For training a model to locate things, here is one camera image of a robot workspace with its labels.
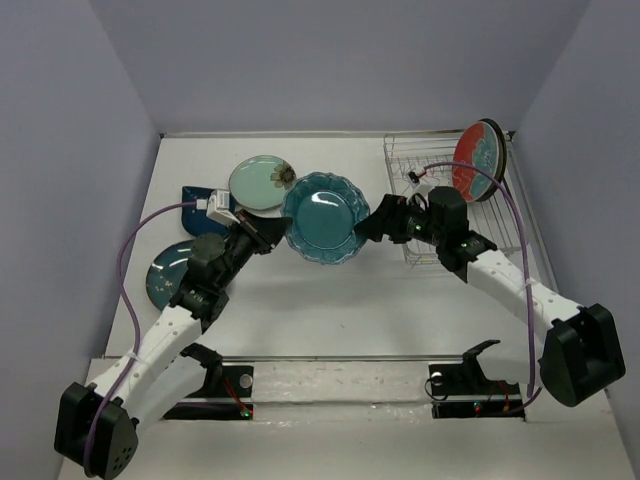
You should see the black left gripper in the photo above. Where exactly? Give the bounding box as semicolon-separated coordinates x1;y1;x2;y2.
216;208;291;290

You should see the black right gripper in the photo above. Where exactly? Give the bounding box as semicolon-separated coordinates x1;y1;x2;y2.
353;193;445;247

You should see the teal scalloped plate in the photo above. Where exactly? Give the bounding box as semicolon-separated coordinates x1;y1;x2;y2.
280;172;370;265

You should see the small dark teal round plate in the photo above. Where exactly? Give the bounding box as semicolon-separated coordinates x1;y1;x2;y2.
145;240;194;311

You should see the red plate with teal flower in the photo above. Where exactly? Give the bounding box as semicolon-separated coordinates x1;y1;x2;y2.
451;120;498;202

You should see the cream plate with metallic rim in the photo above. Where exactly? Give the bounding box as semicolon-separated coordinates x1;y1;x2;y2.
479;118;507;202

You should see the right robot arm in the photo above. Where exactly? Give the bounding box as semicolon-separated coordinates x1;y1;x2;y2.
355;186;626;407

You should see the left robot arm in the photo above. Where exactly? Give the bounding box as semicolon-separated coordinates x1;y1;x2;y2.
54;211;292;479

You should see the navy blue leaf-shaped dish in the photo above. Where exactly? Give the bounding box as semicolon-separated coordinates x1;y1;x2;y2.
181;186;228;237

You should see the light green flower plate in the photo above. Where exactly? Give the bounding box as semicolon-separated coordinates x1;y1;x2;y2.
228;155;297;211

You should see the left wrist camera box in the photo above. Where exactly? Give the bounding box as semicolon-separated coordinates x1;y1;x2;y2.
206;189;240;227

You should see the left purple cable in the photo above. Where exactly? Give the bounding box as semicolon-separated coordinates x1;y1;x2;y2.
82;197;211;476

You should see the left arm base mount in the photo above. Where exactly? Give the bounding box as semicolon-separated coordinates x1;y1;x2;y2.
163;364;254;421

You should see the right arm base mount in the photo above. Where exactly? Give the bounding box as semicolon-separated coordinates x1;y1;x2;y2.
424;340;525;420

